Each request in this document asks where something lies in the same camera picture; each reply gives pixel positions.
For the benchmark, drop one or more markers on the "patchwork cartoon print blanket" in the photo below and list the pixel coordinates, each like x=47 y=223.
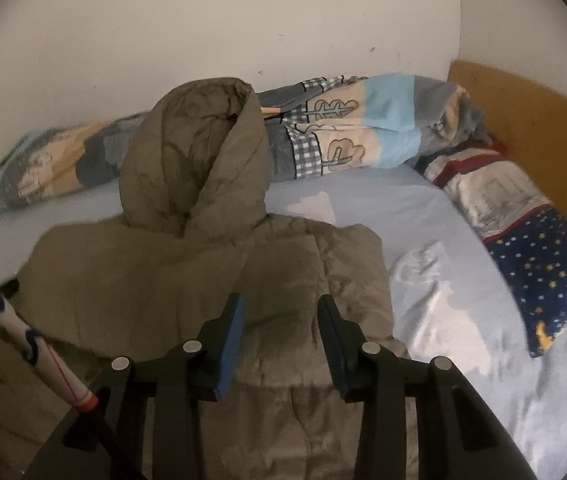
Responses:
x=388 y=120

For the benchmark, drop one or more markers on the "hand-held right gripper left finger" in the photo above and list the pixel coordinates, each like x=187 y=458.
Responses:
x=232 y=340

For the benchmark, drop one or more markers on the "olive hooded puffer jacket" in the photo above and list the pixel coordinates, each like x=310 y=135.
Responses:
x=173 y=240

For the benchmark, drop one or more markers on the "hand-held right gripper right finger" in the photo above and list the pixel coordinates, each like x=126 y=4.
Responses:
x=333 y=345

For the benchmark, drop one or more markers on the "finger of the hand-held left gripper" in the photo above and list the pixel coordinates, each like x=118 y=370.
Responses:
x=5 y=287

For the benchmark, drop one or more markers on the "striped and star print pillow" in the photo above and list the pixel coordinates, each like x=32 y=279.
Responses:
x=538 y=250

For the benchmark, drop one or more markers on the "wooden headboard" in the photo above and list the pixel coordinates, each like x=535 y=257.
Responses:
x=538 y=125

